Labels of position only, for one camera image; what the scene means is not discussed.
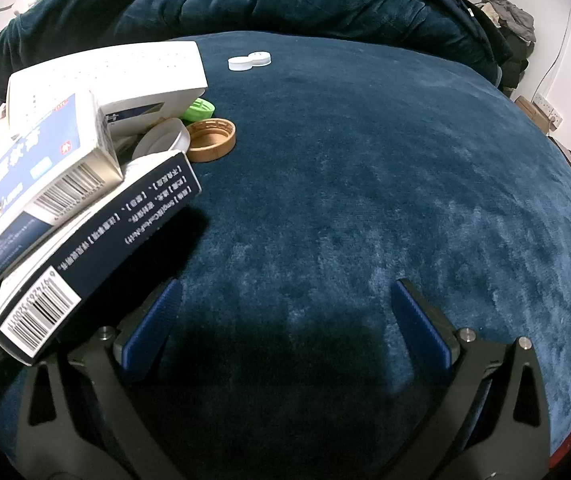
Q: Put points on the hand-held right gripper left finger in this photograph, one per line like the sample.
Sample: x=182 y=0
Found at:
x=153 y=330

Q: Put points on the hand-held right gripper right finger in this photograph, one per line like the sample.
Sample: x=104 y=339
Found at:
x=423 y=330

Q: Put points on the white blue medicine box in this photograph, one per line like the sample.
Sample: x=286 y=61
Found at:
x=0 y=252

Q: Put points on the navy box white barcode end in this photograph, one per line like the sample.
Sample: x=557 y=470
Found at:
x=115 y=240

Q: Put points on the navy medicine box orange circle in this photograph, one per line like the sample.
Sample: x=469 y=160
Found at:
x=25 y=160

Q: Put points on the white dotted medicine box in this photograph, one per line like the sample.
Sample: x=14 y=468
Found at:
x=105 y=67

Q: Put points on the tan bottle cap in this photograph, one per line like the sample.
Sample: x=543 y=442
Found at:
x=215 y=149

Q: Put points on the wide white jar lid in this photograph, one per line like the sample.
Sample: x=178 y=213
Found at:
x=163 y=137

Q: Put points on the green bottle cap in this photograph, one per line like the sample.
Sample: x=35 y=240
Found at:
x=200 y=108

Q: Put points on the small cardboard box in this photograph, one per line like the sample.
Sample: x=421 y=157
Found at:
x=528 y=110

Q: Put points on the heap of clothes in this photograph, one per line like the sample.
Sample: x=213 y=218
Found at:
x=513 y=20

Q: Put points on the dark navy duvet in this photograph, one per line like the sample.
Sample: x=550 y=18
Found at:
x=290 y=0

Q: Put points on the white wall socket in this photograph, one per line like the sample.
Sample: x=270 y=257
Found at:
x=548 y=110

